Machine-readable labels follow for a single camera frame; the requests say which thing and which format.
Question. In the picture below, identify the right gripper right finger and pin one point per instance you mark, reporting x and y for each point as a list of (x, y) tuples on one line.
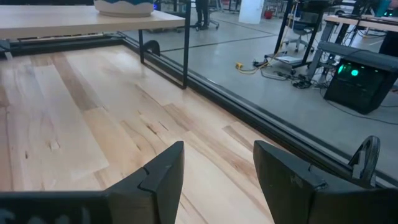
[(286, 189)]

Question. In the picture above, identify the black metal stand frame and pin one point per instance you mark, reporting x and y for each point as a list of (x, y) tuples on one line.
[(284, 28)]

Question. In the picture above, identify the grey office chair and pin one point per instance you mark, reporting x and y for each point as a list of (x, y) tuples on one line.
[(300, 26)]

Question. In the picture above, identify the grey bench top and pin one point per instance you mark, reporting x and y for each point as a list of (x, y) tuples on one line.
[(367, 56)]

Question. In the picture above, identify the wooden background desk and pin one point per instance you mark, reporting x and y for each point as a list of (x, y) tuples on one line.
[(357, 21)]

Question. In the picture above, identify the black computer tower green lights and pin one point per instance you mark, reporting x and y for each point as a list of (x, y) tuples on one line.
[(357, 90)]

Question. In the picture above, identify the person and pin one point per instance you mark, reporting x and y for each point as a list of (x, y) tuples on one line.
[(202, 12)]

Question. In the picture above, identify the wooden shelf black metal frame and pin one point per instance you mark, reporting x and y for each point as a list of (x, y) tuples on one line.
[(77, 20)]

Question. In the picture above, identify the white square pillar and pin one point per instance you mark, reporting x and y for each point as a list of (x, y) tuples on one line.
[(251, 11)]

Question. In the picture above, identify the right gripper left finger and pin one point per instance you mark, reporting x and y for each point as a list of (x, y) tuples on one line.
[(155, 193)]

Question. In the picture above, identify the dark blue mug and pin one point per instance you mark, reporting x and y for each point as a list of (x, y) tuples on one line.
[(124, 11)]

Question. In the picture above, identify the red bin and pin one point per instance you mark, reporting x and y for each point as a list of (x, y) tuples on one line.
[(269, 14)]

